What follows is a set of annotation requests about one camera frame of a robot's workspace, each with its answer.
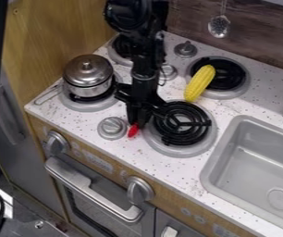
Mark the silver lid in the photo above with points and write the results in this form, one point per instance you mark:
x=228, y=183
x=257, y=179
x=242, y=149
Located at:
x=87, y=70

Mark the toy sink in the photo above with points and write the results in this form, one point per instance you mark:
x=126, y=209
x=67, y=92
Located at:
x=255, y=169

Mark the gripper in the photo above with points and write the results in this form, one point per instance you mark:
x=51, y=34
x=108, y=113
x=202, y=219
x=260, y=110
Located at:
x=143, y=92

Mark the silver strainer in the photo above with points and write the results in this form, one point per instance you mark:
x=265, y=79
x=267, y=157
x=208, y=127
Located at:
x=219, y=26

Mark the silver pot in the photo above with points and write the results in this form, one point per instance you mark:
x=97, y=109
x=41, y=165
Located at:
x=91, y=89

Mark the red toy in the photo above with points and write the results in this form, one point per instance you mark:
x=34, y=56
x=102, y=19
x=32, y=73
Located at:
x=133, y=131

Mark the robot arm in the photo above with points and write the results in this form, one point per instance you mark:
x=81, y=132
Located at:
x=136, y=18

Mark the toy stove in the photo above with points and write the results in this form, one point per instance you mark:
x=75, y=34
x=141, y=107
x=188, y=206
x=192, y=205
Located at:
x=181, y=131

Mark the yellow toy corn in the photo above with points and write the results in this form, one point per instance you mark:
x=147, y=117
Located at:
x=199, y=82

